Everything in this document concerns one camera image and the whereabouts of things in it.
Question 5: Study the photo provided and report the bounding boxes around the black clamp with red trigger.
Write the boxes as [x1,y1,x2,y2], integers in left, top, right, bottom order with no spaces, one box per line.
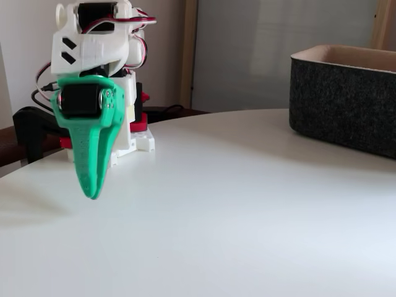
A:
[129,82,151,133]

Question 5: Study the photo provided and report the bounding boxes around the black cable with grey plug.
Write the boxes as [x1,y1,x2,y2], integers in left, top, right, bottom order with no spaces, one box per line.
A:
[30,80,61,114]

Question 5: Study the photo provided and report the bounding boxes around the red white black servo wire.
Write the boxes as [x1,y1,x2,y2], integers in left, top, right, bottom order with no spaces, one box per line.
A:
[80,14,158,35]

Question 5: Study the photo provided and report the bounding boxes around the black clamp with red pad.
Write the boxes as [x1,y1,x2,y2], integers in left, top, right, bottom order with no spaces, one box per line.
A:
[12,106,75,164]

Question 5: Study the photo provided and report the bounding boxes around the dark grey felt basket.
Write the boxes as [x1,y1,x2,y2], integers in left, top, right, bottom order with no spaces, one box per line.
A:
[289,43,396,160]

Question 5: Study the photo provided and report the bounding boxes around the light wooden post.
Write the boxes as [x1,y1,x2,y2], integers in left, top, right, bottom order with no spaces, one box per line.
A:
[180,0,199,110]
[371,0,396,52]

